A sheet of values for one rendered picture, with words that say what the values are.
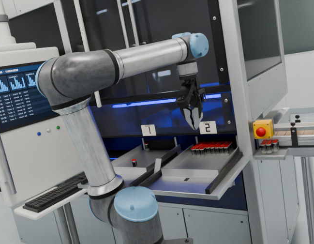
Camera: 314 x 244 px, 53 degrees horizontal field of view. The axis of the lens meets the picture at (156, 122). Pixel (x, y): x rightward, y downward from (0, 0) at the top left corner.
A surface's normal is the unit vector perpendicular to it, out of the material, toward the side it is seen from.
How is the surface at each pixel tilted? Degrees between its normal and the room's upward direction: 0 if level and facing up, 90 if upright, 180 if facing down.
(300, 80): 90
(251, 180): 90
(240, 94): 90
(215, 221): 90
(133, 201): 7
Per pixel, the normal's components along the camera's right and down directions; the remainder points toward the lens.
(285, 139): -0.51, 0.25
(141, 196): -0.10, -0.95
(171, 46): 0.48, -0.37
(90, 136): 0.54, 0.08
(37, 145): 0.77, -0.02
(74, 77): -0.03, 0.29
